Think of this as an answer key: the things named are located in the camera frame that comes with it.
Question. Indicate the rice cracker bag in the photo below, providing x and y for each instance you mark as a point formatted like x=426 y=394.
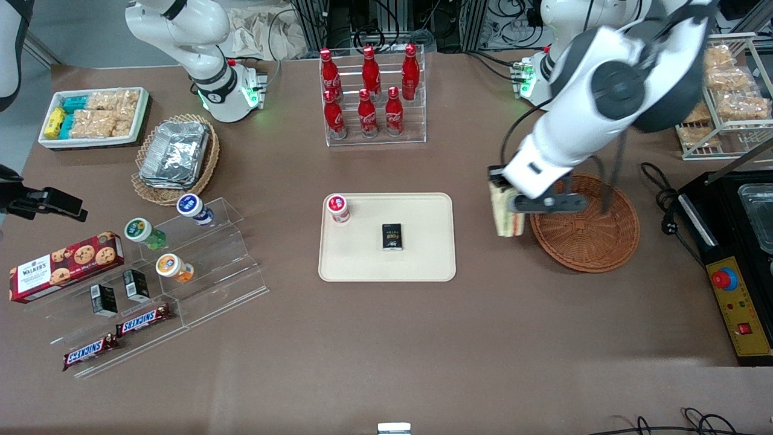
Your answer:
x=731 y=80
x=700 y=136
x=700 y=113
x=718 y=57
x=92 y=124
x=101 y=100
x=127 y=104
x=743 y=107

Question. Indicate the clear acrylic stepped stand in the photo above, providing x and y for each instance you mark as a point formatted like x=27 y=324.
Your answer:
x=223 y=266

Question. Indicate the red cap yogurt bottle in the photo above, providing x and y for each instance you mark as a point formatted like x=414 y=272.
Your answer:
x=338 y=208

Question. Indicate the brown round wicker basket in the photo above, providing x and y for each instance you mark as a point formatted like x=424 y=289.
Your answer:
x=583 y=241

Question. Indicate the Snickers bar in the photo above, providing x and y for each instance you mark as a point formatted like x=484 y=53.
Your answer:
x=144 y=320
x=89 y=352

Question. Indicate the small black box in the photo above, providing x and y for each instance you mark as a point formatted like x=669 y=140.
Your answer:
x=392 y=237
x=136 y=285
x=104 y=300

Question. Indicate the cream plastic tray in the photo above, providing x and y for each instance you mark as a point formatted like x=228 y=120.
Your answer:
x=423 y=260

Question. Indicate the white snack bin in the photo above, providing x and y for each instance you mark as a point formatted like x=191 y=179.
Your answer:
x=140 y=115

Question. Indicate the green cap yogurt bottle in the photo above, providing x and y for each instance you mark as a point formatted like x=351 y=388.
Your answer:
x=140 y=231

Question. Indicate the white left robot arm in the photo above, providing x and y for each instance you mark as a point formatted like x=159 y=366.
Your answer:
x=595 y=78

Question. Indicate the red Walkers cookie box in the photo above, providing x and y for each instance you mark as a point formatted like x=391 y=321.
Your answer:
x=60 y=269

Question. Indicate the aluminium frame equipment rack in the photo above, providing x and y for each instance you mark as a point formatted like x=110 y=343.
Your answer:
x=386 y=21

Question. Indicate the blue cap yogurt bottle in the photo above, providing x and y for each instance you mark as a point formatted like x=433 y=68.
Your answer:
x=192 y=207

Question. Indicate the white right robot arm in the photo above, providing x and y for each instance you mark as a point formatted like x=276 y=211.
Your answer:
x=208 y=81

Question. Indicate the clear acrylic bottle rack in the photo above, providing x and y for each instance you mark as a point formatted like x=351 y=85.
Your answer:
x=416 y=121

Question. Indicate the stack of foil trays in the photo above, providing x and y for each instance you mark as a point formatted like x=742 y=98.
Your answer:
x=175 y=154

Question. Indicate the red cola bottle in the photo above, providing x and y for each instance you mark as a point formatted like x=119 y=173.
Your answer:
x=367 y=116
x=371 y=69
x=334 y=118
x=330 y=74
x=410 y=71
x=394 y=115

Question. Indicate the white metal bracket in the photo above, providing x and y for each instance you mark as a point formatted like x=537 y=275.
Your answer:
x=394 y=429

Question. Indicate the light oval wicker basket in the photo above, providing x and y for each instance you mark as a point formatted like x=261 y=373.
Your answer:
x=208 y=163

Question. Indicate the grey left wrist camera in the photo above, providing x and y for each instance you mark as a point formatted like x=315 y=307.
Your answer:
x=555 y=203

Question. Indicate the yellow snack packet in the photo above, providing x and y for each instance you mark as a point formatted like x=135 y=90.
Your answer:
x=55 y=122

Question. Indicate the teal snack packet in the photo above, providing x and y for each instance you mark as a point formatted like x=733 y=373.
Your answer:
x=67 y=125
x=75 y=103

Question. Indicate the orange cap yogurt bottle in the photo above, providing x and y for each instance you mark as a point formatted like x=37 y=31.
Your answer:
x=172 y=267

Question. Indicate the crumpled beige plastic sheet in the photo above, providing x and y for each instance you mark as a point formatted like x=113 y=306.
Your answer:
x=266 y=33

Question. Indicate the clear plastic container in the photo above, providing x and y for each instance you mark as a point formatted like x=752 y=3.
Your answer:
x=760 y=217

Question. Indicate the triangular sandwich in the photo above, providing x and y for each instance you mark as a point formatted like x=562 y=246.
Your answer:
x=506 y=220

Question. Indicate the black machine with yellow panel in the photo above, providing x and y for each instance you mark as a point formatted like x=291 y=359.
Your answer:
x=734 y=314

